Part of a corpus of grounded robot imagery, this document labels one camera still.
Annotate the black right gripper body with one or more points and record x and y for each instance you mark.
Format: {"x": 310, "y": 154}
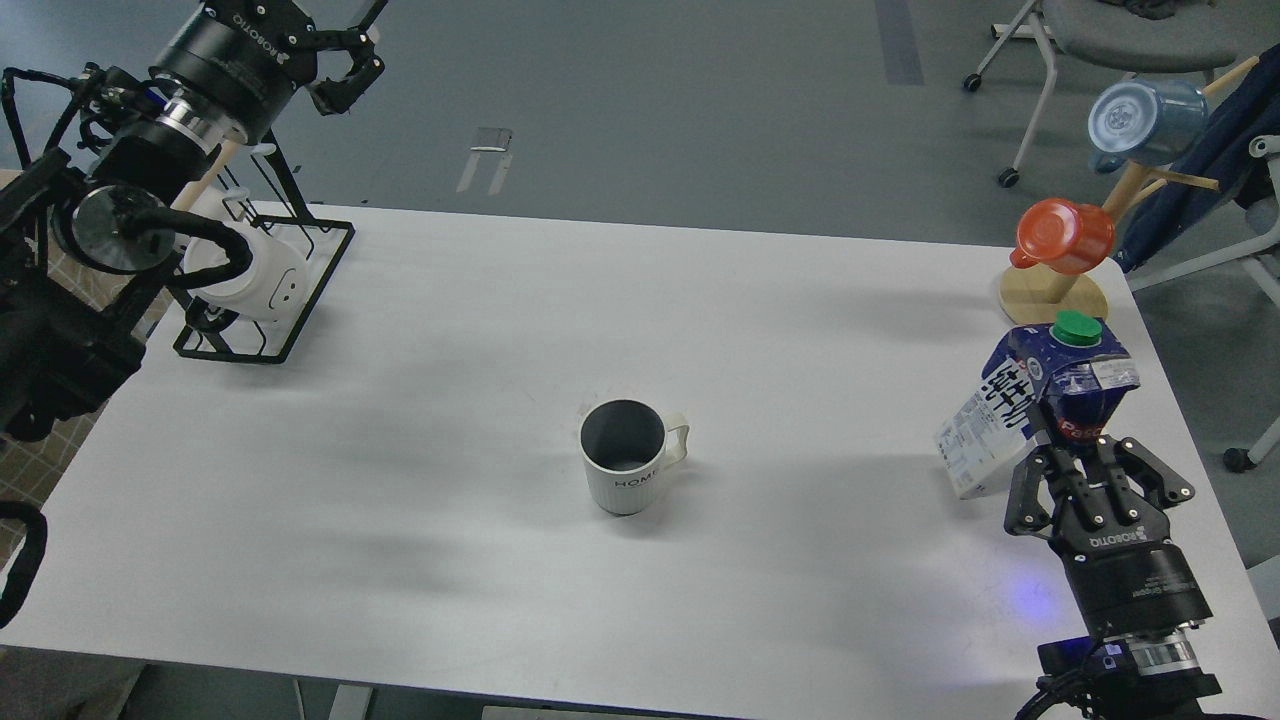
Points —
{"x": 1126, "y": 575}

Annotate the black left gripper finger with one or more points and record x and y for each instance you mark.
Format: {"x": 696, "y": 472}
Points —
{"x": 340, "y": 25}
{"x": 336, "y": 96}

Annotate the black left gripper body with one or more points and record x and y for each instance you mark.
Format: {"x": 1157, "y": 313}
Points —
{"x": 237, "y": 55}

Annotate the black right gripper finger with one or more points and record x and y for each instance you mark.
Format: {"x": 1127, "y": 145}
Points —
{"x": 1024, "y": 514}
{"x": 1161, "y": 486}

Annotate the blue milk carton green cap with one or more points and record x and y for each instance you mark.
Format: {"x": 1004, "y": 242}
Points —
{"x": 1065, "y": 378}

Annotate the white mug with grey interior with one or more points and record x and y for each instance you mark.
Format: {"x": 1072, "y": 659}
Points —
{"x": 629, "y": 452}

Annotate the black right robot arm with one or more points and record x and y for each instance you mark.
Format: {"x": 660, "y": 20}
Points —
{"x": 1128, "y": 677}

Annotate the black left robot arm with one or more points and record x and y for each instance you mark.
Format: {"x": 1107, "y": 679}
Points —
{"x": 129, "y": 188}

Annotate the white cup on rack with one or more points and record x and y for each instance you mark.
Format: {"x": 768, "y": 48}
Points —
{"x": 276, "y": 286}

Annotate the wooden cup tree stand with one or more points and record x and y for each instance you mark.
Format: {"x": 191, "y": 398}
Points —
{"x": 1037, "y": 294}

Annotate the orange plastic cup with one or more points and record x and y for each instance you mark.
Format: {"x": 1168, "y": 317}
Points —
{"x": 1067, "y": 237}

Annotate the blue plastic cup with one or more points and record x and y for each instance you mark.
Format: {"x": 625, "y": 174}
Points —
{"x": 1150, "y": 122}

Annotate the silver floor plate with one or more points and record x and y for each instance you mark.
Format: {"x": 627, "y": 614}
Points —
{"x": 492, "y": 139}

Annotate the dark blue fabric chair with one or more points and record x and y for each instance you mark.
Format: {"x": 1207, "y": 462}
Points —
{"x": 1222, "y": 153}

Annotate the grey office chair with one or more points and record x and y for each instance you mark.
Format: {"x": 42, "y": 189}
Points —
{"x": 1138, "y": 37}

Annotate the beige checkered cloth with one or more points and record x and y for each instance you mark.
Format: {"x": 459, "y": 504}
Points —
{"x": 30, "y": 460}

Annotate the black wire cup rack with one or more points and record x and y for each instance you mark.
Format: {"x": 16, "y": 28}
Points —
{"x": 214, "y": 334}

